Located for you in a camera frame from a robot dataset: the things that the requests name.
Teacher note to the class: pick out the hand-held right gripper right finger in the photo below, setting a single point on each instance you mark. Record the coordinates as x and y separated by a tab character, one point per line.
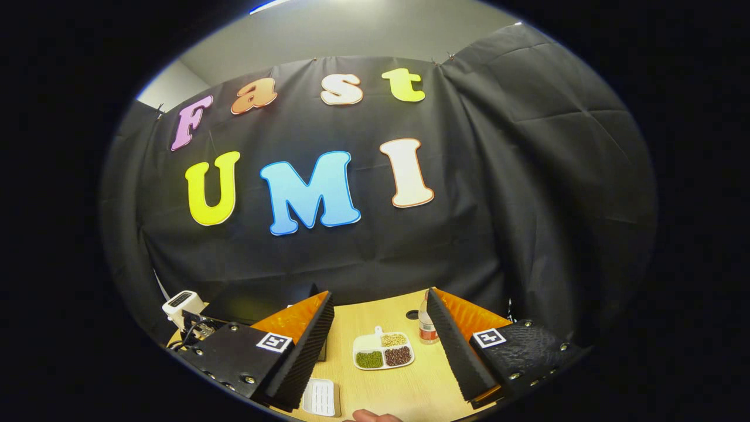
460	360

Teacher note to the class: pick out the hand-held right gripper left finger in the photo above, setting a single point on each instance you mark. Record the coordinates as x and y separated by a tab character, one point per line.
299	366

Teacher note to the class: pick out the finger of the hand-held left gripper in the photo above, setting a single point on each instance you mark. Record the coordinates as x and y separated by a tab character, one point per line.
202	332

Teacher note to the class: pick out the black electric oven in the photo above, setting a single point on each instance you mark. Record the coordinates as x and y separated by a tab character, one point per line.
258	302

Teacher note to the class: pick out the white toaster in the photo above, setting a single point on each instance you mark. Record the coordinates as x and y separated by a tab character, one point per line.
180	303

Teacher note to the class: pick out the small white ribbed tray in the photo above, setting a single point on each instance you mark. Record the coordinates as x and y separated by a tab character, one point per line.
321	397

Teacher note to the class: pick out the clear bottle with red label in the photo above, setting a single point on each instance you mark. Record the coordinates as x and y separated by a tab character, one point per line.
428	325

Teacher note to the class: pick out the dark red beans portion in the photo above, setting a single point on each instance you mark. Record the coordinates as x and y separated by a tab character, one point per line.
398	356

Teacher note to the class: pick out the black table grommet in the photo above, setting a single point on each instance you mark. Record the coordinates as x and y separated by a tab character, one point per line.
412	315

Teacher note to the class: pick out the yellow soybeans portion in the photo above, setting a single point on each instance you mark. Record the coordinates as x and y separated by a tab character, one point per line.
393	339

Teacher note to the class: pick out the green mung beans portion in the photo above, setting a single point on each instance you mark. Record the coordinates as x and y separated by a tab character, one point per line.
369	359

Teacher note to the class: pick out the white divided plate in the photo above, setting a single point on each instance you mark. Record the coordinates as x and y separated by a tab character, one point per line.
369	343

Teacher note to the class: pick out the pinkish rounded object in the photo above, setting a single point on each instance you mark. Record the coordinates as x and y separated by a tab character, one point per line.
372	417

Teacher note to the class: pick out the black backdrop cloth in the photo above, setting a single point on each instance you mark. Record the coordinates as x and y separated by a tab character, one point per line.
351	258

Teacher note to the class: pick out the large ceiling light panel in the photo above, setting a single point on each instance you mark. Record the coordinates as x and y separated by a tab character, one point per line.
270	6

